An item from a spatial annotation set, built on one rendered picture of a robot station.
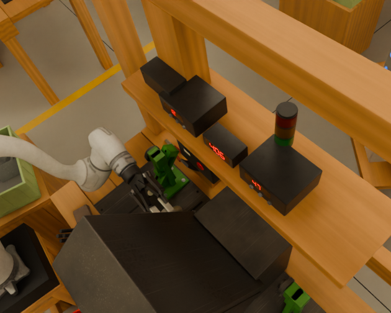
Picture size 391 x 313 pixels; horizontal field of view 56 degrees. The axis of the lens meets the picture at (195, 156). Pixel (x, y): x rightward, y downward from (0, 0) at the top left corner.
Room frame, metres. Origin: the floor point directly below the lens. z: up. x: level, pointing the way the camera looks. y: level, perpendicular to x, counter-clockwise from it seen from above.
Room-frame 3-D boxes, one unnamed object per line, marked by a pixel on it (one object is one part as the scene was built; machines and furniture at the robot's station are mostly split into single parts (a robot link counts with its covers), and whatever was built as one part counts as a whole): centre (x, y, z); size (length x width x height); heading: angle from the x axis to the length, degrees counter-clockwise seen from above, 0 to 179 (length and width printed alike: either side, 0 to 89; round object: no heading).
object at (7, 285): (0.60, 0.92, 0.97); 0.22 x 0.18 x 0.06; 31
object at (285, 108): (0.49, -0.23, 1.71); 0.05 x 0.05 x 0.04
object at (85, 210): (0.79, 0.58, 0.91); 0.10 x 0.08 x 0.03; 15
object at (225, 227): (0.43, -0.08, 1.07); 0.30 x 0.18 x 0.34; 28
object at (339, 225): (0.58, -0.14, 1.52); 0.90 x 0.25 x 0.04; 28
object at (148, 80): (0.82, 0.03, 1.59); 0.15 x 0.07 x 0.07; 28
